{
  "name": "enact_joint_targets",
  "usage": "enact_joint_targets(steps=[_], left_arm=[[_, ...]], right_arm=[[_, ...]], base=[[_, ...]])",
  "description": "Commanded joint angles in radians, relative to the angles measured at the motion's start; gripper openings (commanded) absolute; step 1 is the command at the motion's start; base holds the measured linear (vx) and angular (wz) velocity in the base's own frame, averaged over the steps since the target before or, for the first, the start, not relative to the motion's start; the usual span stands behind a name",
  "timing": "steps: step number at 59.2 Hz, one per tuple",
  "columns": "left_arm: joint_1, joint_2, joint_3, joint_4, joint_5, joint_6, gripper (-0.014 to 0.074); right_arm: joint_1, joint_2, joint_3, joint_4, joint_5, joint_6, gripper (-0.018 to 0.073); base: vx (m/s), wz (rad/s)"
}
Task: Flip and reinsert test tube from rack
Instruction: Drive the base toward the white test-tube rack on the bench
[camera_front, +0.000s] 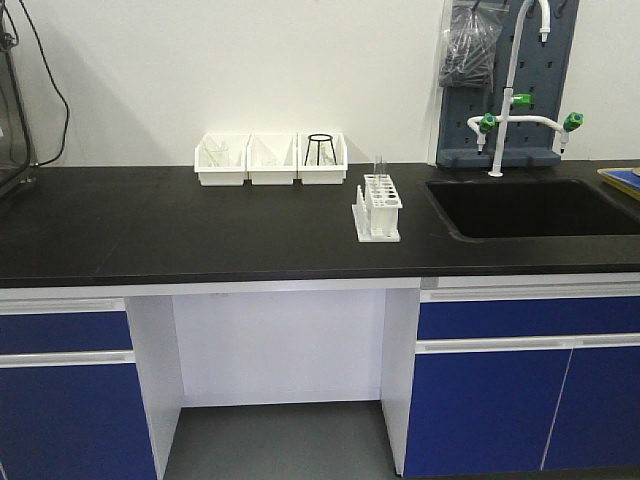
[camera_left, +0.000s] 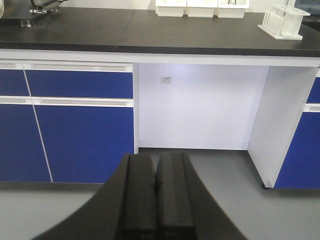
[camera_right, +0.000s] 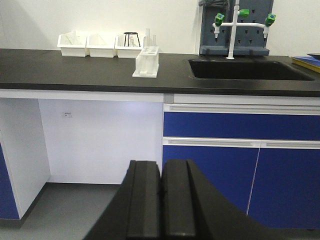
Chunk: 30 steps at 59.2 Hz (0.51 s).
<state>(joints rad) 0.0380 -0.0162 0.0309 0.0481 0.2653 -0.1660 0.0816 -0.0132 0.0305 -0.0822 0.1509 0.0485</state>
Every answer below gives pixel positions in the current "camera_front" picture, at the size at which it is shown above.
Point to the white test tube rack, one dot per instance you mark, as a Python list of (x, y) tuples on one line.
[(376, 210)]

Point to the grey pegboard drying rack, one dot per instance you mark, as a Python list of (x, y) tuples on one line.
[(540, 73)]

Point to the clear glass alcohol lamp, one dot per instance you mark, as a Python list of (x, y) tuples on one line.
[(321, 156)]

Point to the right white storage bin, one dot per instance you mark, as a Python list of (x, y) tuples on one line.
[(333, 174)]

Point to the white storage bin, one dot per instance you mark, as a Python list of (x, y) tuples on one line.
[(233, 175), (284, 147), (333, 174)]

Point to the middle white storage bin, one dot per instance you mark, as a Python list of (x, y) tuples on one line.
[(284, 147)]

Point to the small clear glass beaker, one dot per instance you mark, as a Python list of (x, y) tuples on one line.
[(270, 160)]

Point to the black metal tripod stand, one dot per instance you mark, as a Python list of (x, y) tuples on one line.
[(318, 139)]

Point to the left white storage bin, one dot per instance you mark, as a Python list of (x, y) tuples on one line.
[(233, 175)]

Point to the blue right cabinet drawer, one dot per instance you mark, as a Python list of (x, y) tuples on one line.
[(531, 317)]

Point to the blue cabinet drawer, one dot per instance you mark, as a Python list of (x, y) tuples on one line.
[(531, 317), (65, 332)]

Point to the white gooseneck lab faucet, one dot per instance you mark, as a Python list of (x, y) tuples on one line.
[(482, 125)]

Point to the black lab sink basin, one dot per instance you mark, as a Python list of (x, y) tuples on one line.
[(498, 209)]

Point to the blue cabinet door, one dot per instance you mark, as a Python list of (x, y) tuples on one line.
[(482, 412), (597, 423), (74, 422)]

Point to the clear plastic bag of pegs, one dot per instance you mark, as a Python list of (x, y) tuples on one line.
[(470, 44)]

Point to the blue left cabinet drawer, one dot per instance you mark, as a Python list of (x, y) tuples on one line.
[(65, 332)]

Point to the yellow tray with blue mat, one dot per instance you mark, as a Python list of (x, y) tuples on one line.
[(625, 180)]

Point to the blue left cabinet door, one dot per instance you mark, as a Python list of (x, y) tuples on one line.
[(74, 422)]

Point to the blue far right cabinet door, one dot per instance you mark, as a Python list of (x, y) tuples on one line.
[(597, 423)]

